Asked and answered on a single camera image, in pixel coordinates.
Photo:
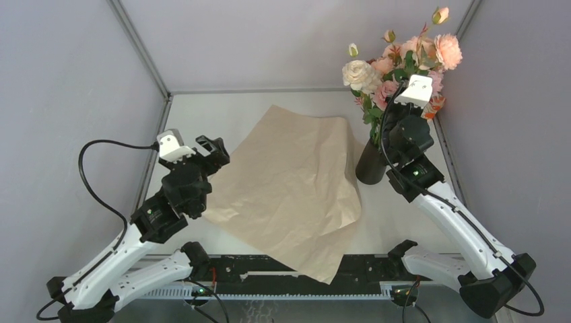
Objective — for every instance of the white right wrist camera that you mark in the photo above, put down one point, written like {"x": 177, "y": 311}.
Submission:
{"x": 418, "y": 92}

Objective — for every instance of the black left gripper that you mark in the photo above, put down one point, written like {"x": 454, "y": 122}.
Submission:
{"x": 219, "y": 155}

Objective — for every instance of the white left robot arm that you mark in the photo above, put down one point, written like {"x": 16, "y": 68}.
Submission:
{"x": 96, "y": 292}

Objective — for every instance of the white peony flower stem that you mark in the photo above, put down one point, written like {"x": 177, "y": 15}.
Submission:
{"x": 363, "y": 80}

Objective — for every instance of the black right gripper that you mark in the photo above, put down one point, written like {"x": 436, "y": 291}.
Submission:
{"x": 413, "y": 110}

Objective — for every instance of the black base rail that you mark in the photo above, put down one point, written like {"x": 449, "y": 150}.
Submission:
{"x": 358, "y": 274}

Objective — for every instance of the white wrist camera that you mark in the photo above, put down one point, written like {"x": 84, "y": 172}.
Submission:
{"x": 418, "y": 92}
{"x": 171, "y": 146}

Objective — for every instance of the peach rose flower stem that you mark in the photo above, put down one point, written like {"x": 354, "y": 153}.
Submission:
{"x": 389, "y": 64}

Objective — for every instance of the small pink rose stem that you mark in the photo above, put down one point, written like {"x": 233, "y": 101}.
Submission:
{"x": 422, "y": 55}

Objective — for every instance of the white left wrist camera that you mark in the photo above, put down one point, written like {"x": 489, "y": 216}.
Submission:
{"x": 171, "y": 146}

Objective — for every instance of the orange wrapping paper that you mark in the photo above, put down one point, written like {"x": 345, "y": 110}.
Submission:
{"x": 290, "y": 191}

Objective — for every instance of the dark brown vase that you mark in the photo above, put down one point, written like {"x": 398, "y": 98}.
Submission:
{"x": 371, "y": 166}

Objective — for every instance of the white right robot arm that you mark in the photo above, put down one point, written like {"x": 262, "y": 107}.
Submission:
{"x": 490, "y": 274}

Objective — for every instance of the orange floral cloth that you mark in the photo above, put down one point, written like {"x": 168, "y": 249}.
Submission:
{"x": 435, "y": 104}

